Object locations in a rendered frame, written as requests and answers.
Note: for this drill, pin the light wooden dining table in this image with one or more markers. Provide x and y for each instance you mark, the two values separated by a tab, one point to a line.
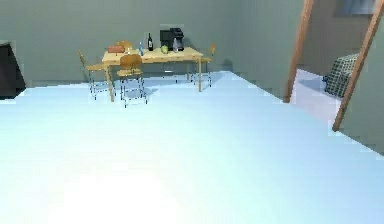
156	56

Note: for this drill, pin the green apple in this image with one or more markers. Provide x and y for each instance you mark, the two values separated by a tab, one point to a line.
164	49

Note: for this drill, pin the black coffee machine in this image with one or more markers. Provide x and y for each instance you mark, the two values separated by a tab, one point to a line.
173	38

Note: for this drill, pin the small blue bottle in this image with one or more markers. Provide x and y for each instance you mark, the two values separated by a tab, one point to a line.
141	50

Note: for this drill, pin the dark wine bottle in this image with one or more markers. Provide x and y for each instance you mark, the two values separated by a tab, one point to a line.
150	42

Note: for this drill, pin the brown bread loaf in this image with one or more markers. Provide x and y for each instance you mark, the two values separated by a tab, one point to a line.
115	49

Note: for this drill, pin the black cabinet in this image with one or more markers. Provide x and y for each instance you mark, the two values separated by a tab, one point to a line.
8	71

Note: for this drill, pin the brown wooden door frame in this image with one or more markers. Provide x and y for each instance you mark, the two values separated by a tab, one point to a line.
298	50

